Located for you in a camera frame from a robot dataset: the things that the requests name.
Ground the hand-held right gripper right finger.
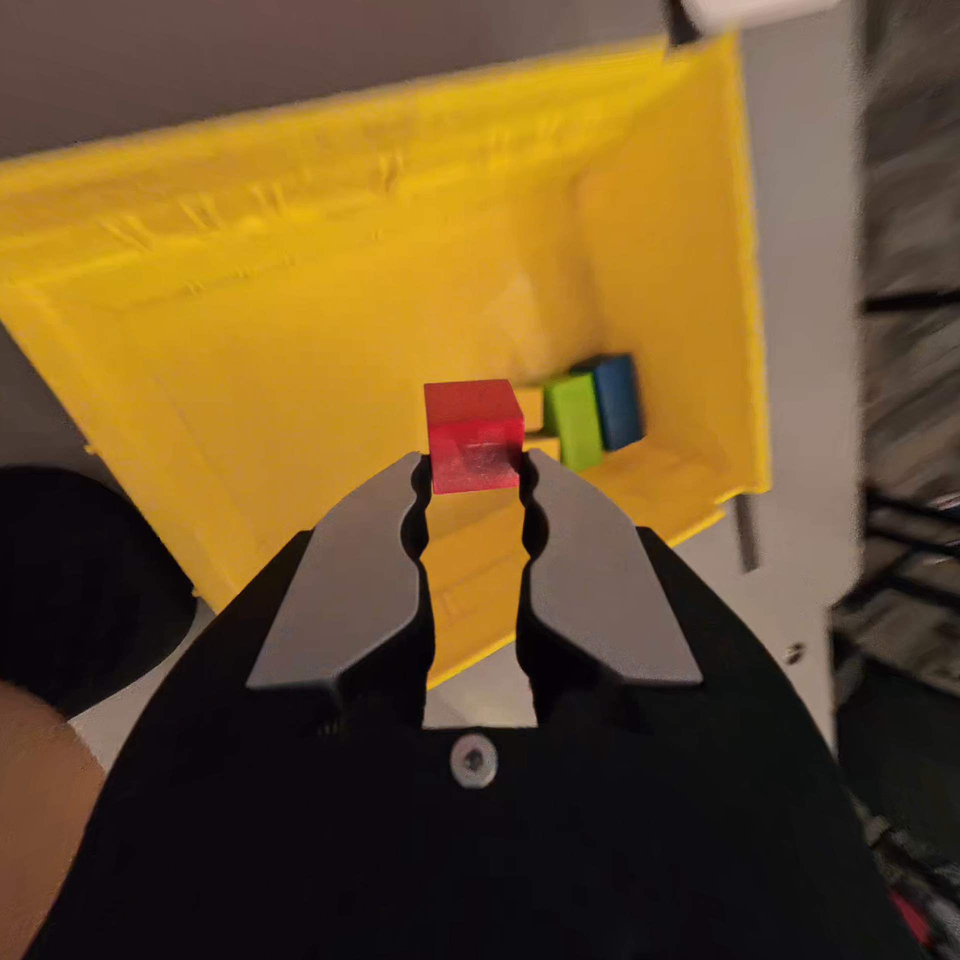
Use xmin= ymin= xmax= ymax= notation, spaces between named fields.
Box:
xmin=516 ymin=450 xmax=704 ymax=687

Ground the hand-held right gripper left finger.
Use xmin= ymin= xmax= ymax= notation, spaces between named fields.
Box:
xmin=246 ymin=452 xmax=436 ymax=691

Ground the red wooden cube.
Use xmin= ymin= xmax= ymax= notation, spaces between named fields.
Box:
xmin=423 ymin=378 xmax=525 ymax=496

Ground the yellow plastic bin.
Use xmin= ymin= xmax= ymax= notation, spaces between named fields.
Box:
xmin=0 ymin=30 xmax=774 ymax=690

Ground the long green wooden block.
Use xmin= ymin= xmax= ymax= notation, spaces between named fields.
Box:
xmin=543 ymin=372 xmax=605 ymax=472

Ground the long dark blue wooden block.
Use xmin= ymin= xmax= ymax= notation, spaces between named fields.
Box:
xmin=573 ymin=354 xmax=645 ymax=453

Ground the black wrist rest pad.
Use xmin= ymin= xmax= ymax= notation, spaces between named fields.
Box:
xmin=0 ymin=465 xmax=198 ymax=723

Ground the person's leg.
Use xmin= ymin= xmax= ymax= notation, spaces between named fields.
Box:
xmin=0 ymin=678 xmax=108 ymax=960

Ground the white board stand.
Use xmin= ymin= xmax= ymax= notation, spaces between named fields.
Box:
xmin=684 ymin=0 xmax=843 ymax=35

